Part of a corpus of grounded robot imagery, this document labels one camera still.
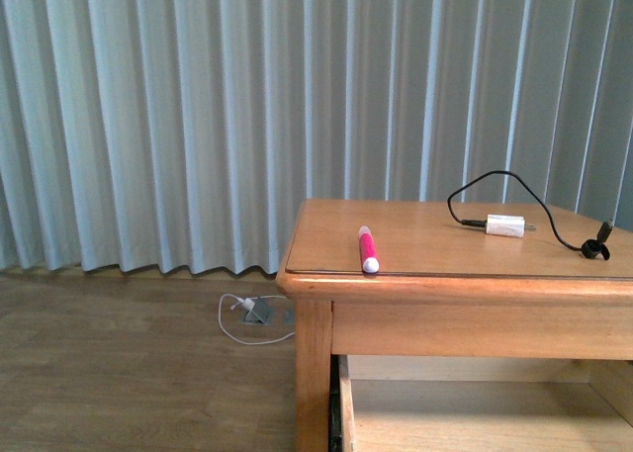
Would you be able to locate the wooden nightstand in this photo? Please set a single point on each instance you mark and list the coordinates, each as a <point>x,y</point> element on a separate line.
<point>445,291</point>

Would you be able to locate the grey floor outlet box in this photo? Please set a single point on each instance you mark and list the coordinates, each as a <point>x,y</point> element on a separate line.
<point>256,311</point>

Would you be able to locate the pale pleated curtain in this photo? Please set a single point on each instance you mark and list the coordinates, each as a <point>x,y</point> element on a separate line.
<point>188,132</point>

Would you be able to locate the white USB charger plug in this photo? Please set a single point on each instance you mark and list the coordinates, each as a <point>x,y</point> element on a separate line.
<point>507,226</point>

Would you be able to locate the pink marker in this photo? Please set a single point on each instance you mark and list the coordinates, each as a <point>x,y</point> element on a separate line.
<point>368,253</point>

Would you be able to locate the wooden drawer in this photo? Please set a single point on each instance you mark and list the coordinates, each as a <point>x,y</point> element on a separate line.
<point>400,403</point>

